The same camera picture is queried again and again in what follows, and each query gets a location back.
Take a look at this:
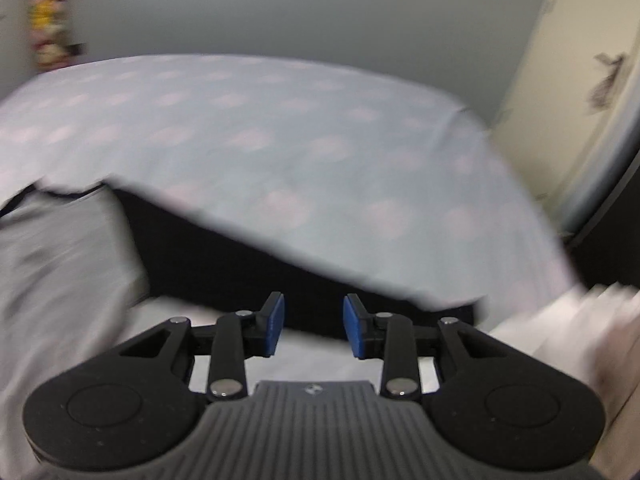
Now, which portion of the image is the grey and black garment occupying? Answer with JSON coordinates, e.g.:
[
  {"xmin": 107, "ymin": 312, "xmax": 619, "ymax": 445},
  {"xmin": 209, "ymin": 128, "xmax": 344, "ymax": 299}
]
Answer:
[{"xmin": 0, "ymin": 180, "xmax": 488, "ymax": 361}]

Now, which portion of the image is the polka dot bed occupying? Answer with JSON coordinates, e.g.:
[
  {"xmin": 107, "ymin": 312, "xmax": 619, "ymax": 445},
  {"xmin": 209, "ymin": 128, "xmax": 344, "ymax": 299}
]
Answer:
[{"xmin": 0, "ymin": 54, "xmax": 583, "ymax": 411}]

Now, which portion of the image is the dark furniture panel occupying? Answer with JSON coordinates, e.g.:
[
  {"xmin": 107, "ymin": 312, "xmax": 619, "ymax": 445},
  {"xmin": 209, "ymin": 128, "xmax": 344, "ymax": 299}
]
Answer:
[{"xmin": 565, "ymin": 150, "xmax": 640, "ymax": 291}]

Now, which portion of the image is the white and beige clothes pile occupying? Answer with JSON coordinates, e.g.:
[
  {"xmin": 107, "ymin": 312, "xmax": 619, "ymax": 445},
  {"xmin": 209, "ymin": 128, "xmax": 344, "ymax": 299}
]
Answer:
[{"xmin": 487, "ymin": 282, "xmax": 640, "ymax": 411}]

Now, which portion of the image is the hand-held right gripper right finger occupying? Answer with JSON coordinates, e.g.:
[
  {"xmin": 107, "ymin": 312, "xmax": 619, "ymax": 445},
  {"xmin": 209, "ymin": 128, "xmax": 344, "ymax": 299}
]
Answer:
[{"xmin": 342, "ymin": 294, "xmax": 518, "ymax": 401}]

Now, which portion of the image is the cream door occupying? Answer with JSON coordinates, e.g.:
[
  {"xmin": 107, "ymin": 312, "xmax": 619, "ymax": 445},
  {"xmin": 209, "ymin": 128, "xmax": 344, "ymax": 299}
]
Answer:
[{"xmin": 492, "ymin": 0, "xmax": 640, "ymax": 241}]

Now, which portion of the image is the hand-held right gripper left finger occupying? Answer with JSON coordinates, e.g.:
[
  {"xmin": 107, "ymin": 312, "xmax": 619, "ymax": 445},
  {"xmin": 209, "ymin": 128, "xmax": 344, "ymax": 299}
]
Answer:
[{"xmin": 117, "ymin": 291, "xmax": 286, "ymax": 402}]

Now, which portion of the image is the hanging column of stuffed toys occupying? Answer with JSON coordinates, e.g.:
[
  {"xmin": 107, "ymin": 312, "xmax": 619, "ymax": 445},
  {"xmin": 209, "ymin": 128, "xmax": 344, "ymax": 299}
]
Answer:
[{"xmin": 27, "ymin": 0, "xmax": 73, "ymax": 68}]

